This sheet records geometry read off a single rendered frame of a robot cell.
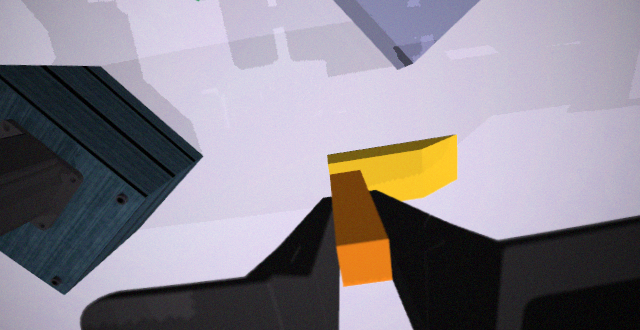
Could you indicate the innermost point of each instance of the yellow wedge chock with orange handle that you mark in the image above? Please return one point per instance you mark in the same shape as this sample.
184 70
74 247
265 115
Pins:
405 171

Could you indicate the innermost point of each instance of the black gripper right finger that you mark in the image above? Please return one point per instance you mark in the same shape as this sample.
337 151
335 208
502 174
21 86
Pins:
452 278

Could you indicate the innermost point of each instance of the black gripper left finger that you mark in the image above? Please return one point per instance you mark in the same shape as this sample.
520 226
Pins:
297 287

